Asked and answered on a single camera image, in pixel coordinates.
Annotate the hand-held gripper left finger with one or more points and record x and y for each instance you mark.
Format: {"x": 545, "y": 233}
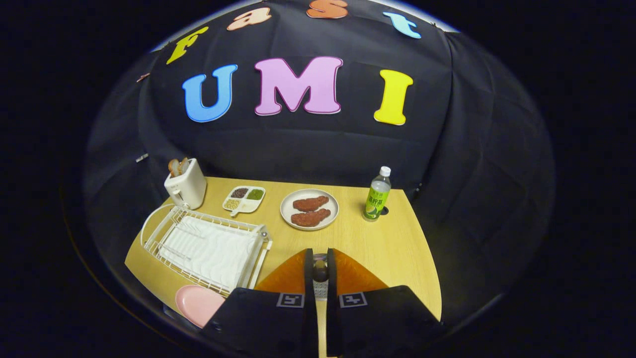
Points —
{"x": 309, "y": 273}

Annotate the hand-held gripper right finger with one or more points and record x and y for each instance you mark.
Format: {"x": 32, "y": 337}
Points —
{"x": 331, "y": 278}

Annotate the pink plate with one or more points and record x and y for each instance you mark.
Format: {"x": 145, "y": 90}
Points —
{"x": 196, "y": 303}

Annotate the beige plate with meat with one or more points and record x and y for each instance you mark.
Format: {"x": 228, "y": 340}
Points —
{"x": 287, "y": 209}

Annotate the brown meat piece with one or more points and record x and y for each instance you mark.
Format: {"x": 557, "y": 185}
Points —
{"x": 310, "y": 203}
{"x": 310, "y": 218}

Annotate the green label drink bottle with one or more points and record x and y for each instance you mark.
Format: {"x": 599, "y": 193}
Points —
{"x": 377, "y": 199}

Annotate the white divided bean tray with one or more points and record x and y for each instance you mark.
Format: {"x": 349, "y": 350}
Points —
{"x": 246, "y": 205}

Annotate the black backdrop cloth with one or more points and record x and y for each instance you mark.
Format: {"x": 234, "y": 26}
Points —
{"x": 308, "y": 149}

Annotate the white toaster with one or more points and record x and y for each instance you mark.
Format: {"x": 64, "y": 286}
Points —
{"x": 189, "y": 191}

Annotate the toast slice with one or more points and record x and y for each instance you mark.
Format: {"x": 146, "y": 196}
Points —
{"x": 184, "y": 165}
{"x": 174, "y": 168}

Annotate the silver clip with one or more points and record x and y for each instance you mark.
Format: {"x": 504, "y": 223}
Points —
{"x": 141, "y": 158}

